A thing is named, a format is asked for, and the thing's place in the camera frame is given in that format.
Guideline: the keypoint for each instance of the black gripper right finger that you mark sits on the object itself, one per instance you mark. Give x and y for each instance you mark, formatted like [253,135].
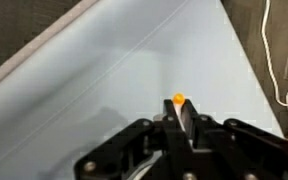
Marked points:
[195,136]

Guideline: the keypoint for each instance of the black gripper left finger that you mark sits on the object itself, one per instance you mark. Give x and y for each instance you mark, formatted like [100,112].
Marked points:
[178,146]

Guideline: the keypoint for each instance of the orange capped white marker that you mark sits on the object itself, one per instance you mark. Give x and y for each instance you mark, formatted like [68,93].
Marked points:
[178,102]

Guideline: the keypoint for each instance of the near light blue chair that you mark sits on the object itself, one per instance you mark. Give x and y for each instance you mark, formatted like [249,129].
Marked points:
[113,63]

